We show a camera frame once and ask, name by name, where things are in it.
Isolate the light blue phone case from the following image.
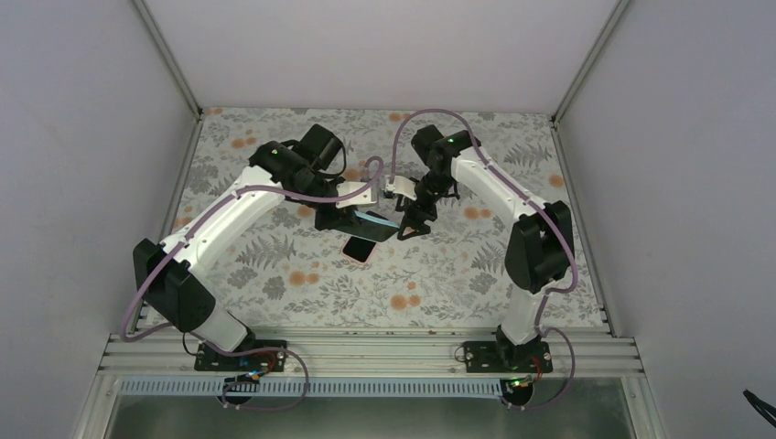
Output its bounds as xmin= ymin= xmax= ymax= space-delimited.
xmin=352 ymin=209 xmax=402 ymax=242

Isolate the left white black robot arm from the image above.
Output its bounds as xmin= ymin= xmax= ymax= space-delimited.
xmin=123 ymin=124 xmax=378 ymax=370

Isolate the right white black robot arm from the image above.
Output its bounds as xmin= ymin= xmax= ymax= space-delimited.
xmin=385 ymin=125 xmax=576 ymax=372

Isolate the floral patterned table mat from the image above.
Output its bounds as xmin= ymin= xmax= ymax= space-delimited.
xmin=145 ymin=107 xmax=608 ymax=329

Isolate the black object at corner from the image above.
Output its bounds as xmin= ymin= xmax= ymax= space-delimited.
xmin=742 ymin=389 xmax=776 ymax=427

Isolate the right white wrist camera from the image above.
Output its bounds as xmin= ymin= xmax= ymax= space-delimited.
xmin=383 ymin=176 xmax=417 ymax=200

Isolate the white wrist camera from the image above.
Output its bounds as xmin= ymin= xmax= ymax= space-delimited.
xmin=383 ymin=176 xmax=417 ymax=200
xmin=335 ymin=181 xmax=379 ymax=209

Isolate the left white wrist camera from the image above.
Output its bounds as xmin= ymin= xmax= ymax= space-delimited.
xmin=335 ymin=181 xmax=379 ymax=209

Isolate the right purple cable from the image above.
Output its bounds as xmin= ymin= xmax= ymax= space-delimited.
xmin=387 ymin=109 xmax=578 ymax=412

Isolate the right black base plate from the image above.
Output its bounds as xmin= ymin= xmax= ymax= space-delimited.
xmin=462 ymin=340 xmax=554 ymax=373

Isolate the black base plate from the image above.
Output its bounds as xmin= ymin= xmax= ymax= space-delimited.
xmin=193 ymin=345 xmax=286 ymax=373
xmin=462 ymin=340 xmax=554 ymax=373

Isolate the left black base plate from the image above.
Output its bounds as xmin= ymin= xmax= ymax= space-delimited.
xmin=193 ymin=345 xmax=286 ymax=373

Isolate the aluminium mounting rail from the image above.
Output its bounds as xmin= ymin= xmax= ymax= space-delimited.
xmin=98 ymin=329 xmax=644 ymax=399

